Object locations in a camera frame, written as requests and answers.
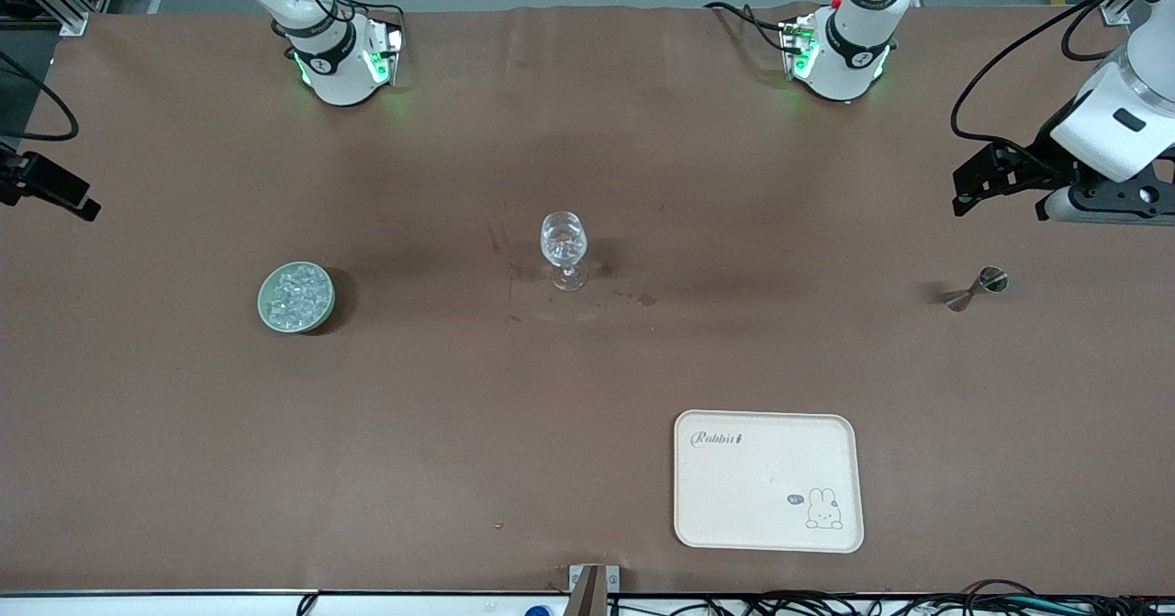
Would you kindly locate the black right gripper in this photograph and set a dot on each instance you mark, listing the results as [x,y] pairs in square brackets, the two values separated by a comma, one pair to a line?
[20,176]

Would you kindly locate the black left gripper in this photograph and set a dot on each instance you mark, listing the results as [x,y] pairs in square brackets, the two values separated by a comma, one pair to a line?
[1038,161]

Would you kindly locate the steel double jigger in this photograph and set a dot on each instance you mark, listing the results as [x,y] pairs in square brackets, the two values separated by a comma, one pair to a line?
[993,279]

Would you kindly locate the clear ice cubes pile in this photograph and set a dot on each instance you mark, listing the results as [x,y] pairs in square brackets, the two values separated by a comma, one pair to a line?
[298,296]

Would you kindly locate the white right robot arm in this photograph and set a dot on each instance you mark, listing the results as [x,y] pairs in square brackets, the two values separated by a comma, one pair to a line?
[335,74]

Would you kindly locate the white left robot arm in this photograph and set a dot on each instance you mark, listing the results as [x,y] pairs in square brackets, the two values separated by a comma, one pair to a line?
[849,56]

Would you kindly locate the clear wine glass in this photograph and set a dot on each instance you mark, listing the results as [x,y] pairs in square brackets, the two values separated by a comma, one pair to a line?
[563,240]

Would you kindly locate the aluminium extrusion bar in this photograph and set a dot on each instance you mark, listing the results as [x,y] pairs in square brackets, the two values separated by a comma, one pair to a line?
[1115,12]

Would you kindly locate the green round bowl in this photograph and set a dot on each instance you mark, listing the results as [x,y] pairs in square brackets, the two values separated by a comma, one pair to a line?
[263,302]

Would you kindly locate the cream tray with rabbit print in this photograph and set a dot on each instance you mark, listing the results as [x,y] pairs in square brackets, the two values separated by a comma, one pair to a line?
[762,478]

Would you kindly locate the brown table cover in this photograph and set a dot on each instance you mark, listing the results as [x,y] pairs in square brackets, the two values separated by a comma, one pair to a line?
[551,414]

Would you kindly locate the aluminium camera mount post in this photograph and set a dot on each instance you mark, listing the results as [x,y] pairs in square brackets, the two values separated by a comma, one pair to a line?
[587,593]

